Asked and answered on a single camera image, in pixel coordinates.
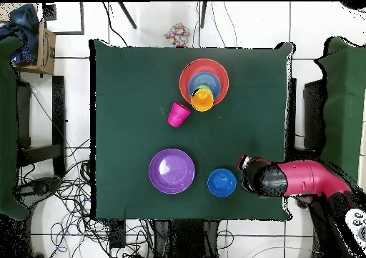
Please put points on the small light blue bowl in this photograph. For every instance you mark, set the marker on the small light blue bowl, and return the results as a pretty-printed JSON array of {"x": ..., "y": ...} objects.
[{"x": 204, "y": 78}]

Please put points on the black stool frame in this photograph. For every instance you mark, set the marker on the black stool frame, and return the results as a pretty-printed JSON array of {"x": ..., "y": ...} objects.
[
  {"x": 58, "y": 143},
  {"x": 313, "y": 112}
]

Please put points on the black rectangular frame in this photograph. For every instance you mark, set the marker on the black rectangular frame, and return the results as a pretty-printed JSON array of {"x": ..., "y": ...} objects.
[{"x": 82, "y": 18}]

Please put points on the black pedestal foot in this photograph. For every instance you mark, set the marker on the black pedestal foot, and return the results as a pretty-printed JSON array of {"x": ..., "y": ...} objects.
[{"x": 40, "y": 186}]

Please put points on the wide orange-red bowl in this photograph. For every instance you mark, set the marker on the wide orange-red bowl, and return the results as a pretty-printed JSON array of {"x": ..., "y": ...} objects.
[{"x": 186, "y": 80}]

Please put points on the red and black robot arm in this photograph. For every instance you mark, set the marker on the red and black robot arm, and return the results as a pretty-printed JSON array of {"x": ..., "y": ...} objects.
[{"x": 308, "y": 178}]

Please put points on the orange plastic cup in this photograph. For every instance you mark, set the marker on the orange plastic cup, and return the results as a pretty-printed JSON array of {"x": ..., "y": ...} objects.
[{"x": 202, "y": 100}]

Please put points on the purple plastic bowl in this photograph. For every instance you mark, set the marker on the purple plastic bowl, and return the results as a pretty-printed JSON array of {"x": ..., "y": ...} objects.
[{"x": 171, "y": 170}]

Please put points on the green plastic cup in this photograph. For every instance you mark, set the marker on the green plastic cup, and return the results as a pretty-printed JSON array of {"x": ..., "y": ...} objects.
[{"x": 203, "y": 87}]

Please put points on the black tripod leg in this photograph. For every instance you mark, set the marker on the black tripod leg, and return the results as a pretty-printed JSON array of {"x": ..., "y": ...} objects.
[
  {"x": 203, "y": 15},
  {"x": 127, "y": 15}
]

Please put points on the cardboard box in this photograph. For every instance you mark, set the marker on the cardboard box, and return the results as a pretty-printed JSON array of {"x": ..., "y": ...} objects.
[{"x": 45, "y": 55}]

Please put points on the green cloth covered table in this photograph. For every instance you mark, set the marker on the green cloth covered table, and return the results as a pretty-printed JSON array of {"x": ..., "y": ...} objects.
[
  {"x": 8, "y": 126},
  {"x": 343, "y": 112}
]

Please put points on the blue cloth bundle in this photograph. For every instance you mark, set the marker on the blue cloth bundle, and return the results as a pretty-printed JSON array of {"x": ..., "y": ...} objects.
[{"x": 24, "y": 20}]

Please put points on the pink plastic cup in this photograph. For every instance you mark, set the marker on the pink plastic cup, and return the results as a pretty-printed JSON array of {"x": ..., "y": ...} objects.
[{"x": 177, "y": 114}]

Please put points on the dark green tablecloth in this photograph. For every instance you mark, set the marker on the dark green tablecloth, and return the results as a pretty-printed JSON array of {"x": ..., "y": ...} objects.
[{"x": 128, "y": 98}]

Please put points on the small dark blue bowl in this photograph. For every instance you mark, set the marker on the small dark blue bowl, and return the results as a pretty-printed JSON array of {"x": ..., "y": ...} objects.
[{"x": 222, "y": 182}]

